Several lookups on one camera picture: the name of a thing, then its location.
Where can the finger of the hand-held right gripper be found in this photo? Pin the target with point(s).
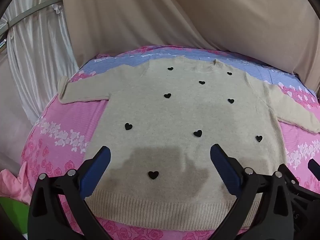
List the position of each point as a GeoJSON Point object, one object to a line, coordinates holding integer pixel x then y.
{"type": "Point", "coordinates": [314, 168]}
{"type": "Point", "coordinates": [303, 189]}

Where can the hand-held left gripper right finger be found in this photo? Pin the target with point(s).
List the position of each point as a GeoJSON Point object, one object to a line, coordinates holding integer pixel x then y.
{"type": "Point", "coordinates": [223, 165]}

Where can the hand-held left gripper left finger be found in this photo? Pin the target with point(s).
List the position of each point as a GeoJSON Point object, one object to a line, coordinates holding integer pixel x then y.
{"type": "Point", "coordinates": [98, 165]}

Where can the beige sweater with black hearts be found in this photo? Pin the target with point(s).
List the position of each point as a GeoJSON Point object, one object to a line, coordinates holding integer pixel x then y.
{"type": "Point", "coordinates": [175, 117]}

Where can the pink floral blanket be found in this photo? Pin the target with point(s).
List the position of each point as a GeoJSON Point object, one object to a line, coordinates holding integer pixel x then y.
{"type": "Point", "coordinates": [65, 120]}

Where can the light pink cloth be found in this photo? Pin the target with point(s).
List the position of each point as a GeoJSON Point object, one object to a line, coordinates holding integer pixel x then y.
{"type": "Point", "coordinates": [12, 182]}

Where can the green object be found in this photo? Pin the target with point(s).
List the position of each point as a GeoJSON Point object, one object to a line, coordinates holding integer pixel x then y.
{"type": "Point", "coordinates": [12, 212]}

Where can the white satin curtain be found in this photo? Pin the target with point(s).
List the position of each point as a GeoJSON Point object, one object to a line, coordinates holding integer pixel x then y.
{"type": "Point", "coordinates": [37, 55]}

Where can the beige draped cloth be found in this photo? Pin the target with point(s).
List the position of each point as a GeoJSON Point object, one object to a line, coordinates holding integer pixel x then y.
{"type": "Point", "coordinates": [175, 12]}

